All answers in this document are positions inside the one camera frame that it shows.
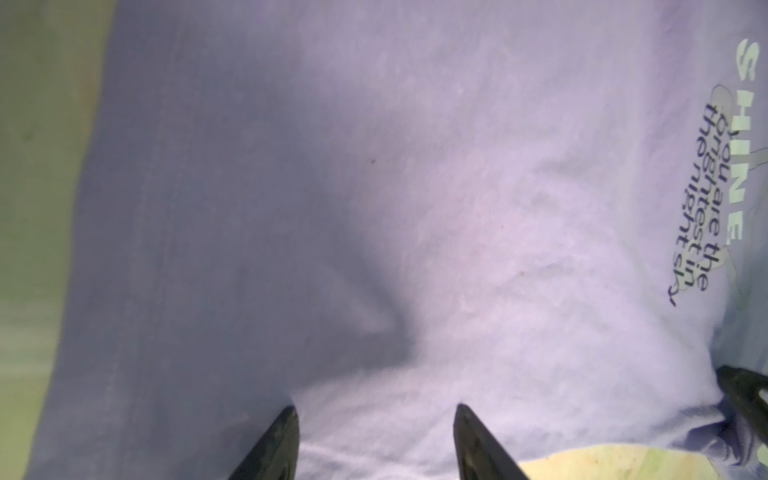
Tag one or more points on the purple t shirt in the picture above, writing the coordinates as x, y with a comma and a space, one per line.
554, 212

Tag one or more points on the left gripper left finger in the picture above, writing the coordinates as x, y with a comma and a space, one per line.
275, 455

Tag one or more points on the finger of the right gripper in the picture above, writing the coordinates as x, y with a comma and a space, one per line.
746, 390

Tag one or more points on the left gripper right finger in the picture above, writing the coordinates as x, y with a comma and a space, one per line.
479, 454

